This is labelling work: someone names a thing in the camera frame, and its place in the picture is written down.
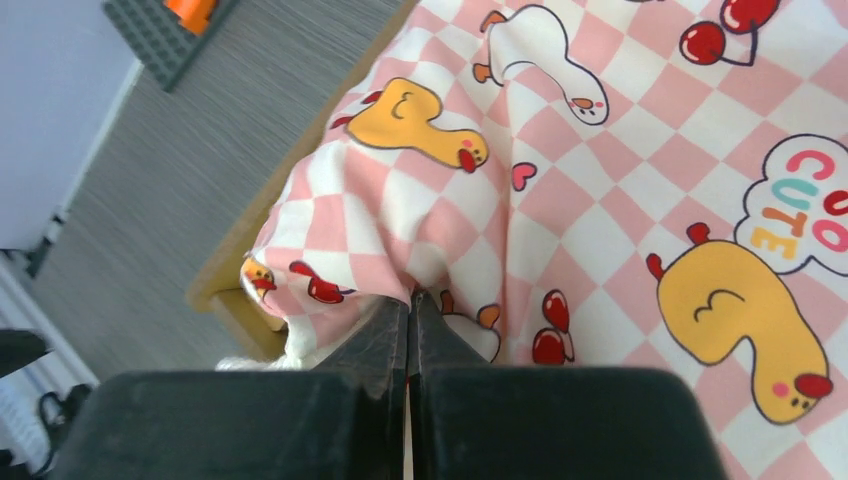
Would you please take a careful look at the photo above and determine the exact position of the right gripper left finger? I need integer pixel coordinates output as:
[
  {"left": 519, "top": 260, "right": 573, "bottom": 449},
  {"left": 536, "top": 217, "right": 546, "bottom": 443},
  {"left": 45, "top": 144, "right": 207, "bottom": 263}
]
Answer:
[{"left": 51, "top": 299, "right": 409, "bottom": 479}]

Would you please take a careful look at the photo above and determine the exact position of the orange curved toy block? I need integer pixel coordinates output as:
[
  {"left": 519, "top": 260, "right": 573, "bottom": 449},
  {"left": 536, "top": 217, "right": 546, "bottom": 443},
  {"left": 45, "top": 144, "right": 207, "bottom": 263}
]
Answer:
[{"left": 164, "top": 0, "right": 218, "bottom": 36}]

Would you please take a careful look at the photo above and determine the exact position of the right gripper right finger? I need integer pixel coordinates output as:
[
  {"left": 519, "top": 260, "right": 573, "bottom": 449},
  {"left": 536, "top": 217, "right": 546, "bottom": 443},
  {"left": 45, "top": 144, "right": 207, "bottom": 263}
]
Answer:
[{"left": 408, "top": 291, "right": 726, "bottom": 479}]

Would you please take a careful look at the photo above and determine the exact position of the wooden pet bed frame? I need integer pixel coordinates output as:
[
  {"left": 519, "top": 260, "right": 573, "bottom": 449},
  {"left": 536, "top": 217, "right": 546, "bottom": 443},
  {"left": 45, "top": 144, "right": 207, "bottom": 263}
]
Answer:
[{"left": 186, "top": 1, "right": 416, "bottom": 360}]

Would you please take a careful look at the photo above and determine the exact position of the grey building baseplate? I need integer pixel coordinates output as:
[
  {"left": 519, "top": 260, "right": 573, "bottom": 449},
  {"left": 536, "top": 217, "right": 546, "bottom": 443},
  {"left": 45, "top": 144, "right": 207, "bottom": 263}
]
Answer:
[{"left": 102, "top": 0, "right": 239, "bottom": 92}]

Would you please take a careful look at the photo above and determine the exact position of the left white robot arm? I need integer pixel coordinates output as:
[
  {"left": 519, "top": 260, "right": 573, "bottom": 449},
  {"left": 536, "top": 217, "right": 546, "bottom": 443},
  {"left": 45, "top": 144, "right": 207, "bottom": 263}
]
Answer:
[{"left": 1, "top": 329, "right": 93, "bottom": 479}]

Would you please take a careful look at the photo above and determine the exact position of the pink checkered duck mattress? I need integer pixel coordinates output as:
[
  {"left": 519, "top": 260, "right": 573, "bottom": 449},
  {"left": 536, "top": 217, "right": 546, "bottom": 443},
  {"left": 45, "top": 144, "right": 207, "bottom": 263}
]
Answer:
[{"left": 239, "top": 1, "right": 847, "bottom": 479}]

